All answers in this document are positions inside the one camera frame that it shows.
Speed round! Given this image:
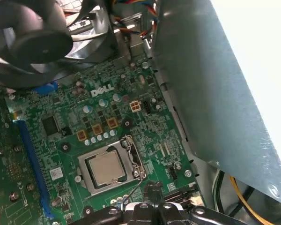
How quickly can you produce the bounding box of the blue board connector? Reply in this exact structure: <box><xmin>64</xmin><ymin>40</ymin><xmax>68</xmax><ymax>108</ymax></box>
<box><xmin>32</xmin><ymin>81</ymin><xmax>59</xmax><ymax>95</ymax></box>

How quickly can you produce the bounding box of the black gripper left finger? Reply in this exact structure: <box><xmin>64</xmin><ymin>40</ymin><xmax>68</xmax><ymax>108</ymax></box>
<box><xmin>103</xmin><ymin>182</ymin><xmax>160</xmax><ymax>225</ymax></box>

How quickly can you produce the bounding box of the blue expansion slot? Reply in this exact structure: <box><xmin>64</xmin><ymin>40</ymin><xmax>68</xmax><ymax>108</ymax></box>
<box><xmin>16</xmin><ymin>119</ymin><xmax>56</xmax><ymax>220</ymax></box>

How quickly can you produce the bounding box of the black graphics card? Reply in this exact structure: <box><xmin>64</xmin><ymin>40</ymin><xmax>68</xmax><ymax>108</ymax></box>
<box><xmin>0</xmin><ymin>92</ymin><xmax>44</xmax><ymax>225</ymax></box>

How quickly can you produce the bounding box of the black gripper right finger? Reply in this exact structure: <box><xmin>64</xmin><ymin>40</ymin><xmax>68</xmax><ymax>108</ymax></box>
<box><xmin>154</xmin><ymin>182</ymin><xmax>251</xmax><ymax>225</ymax></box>

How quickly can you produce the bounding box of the green motherboard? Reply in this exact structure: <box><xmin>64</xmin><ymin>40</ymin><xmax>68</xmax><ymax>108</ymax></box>
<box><xmin>0</xmin><ymin>52</ymin><xmax>203</xmax><ymax>225</ymax></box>

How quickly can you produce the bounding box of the black case fan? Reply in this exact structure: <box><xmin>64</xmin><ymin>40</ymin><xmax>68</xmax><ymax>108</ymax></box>
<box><xmin>0</xmin><ymin>0</ymin><xmax>119</xmax><ymax>89</ymax></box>

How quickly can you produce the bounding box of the twisted coloured wire bundle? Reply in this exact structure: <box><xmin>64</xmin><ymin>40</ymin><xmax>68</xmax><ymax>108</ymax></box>
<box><xmin>107</xmin><ymin>0</ymin><xmax>161</xmax><ymax>39</ymax></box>

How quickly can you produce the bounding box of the black RAM slot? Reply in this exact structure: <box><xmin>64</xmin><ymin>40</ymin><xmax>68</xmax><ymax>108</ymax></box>
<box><xmin>163</xmin><ymin>191</ymin><xmax>203</xmax><ymax>207</ymax></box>

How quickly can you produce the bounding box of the silver CPU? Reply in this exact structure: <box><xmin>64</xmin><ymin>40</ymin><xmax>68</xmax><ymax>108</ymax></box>
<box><xmin>88</xmin><ymin>153</ymin><xmax>127</xmax><ymax>189</ymax></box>

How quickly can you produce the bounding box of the yellow wire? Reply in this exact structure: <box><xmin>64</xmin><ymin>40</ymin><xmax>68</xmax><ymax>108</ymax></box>
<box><xmin>229</xmin><ymin>175</ymin><xmax>251</xmax><ymax>225</ymax></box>

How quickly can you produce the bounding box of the metal socket cover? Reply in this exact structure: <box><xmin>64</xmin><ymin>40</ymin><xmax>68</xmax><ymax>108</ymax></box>
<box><xmin>78</xmin><ymin>140</ymin><xmax>143</xmax><ymax>197</ymax></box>

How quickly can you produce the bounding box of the grey power supply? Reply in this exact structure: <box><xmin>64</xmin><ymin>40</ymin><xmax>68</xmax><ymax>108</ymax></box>
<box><xmin>152</xmin><ymin>0</ymin><xmax>281</xmax><ymax>207</ymax></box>

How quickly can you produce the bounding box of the metal locking lever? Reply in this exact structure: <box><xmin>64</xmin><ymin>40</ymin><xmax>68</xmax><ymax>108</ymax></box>
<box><xmin>122</xmin><ymin>135</ymin><xmax>146</xmax><ymax>204</ymax></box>

